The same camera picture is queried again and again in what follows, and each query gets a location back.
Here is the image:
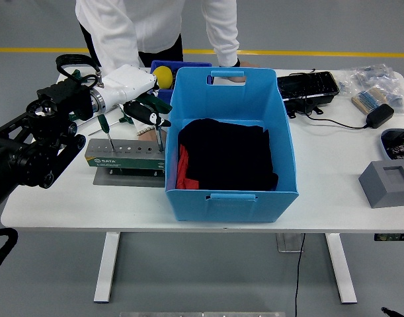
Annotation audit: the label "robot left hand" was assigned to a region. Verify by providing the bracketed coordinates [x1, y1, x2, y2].
[99, 63, 173, 129]

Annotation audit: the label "person's left hand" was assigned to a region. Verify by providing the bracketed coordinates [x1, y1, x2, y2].
[227, 61, 261, 84]

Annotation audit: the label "person's right hand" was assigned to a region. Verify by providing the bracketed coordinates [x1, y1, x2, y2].
[136, 126, 158, 139]

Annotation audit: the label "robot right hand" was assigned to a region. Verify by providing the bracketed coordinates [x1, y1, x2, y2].
[380, 306, 404, 317]

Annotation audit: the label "large green T-handle wrench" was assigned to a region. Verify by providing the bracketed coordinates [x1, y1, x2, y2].
[135, 93, 173, 153]

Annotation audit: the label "grey green tool rack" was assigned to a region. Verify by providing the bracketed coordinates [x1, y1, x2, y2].
[85, 138, 167, 172]

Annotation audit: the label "large light blue plastic box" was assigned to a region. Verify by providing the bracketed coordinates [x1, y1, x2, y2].
[164, 67, 300, 224]

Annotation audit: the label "red cloth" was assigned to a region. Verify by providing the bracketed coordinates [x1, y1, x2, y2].
[175, 144, 200, 190]

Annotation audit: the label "small dark blue bin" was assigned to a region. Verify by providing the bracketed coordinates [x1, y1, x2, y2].
[149, 59, 213, 104]

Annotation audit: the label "person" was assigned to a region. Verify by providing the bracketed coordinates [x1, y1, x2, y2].
[75, 0, 266, 84]

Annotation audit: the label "white table leg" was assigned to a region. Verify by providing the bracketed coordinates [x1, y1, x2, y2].
[324, 232, 358, 304]
[93, 232, 122, 304]

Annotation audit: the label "black ribbed tray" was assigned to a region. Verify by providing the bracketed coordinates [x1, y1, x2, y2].
[276, 70, 341, 119]

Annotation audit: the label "black cloth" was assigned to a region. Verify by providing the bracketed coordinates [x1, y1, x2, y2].
[177, 118, 280, 192]

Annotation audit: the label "black desk control panel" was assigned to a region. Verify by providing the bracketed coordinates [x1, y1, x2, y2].
[374, 232, 404, 242]

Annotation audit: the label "grey hollow block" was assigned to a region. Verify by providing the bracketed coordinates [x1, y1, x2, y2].
[358, 160, 404, 209]

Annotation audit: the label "metal plate under table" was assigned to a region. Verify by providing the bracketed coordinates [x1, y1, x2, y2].
[276, 232, 305, 254]

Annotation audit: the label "taped resistor strip bundle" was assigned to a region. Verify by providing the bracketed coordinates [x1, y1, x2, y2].
[350, 87, 389, 116]

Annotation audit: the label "clear plastic parts bags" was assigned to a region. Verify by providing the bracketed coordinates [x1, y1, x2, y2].
[339, 63, 404, 116]

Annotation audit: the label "black power adapter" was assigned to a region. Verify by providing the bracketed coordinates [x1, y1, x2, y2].
[364, 103, 395, 130]

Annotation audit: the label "small light blue bin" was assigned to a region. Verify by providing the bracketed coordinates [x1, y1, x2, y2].
[380, 128, 404, 170]

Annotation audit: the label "loose circuit parts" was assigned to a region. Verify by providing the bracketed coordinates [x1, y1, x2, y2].
[383, 129, 404, 168]

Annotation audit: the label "grey metal base plate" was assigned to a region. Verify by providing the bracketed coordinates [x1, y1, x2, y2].
[93, 166, 167, 187]

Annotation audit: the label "thin black floor cable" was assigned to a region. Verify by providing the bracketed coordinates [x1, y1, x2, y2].
[294, 232, 307, 317]

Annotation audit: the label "black adapter cable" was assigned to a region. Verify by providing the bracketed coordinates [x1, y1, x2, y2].
[289, 68, 370, 130]

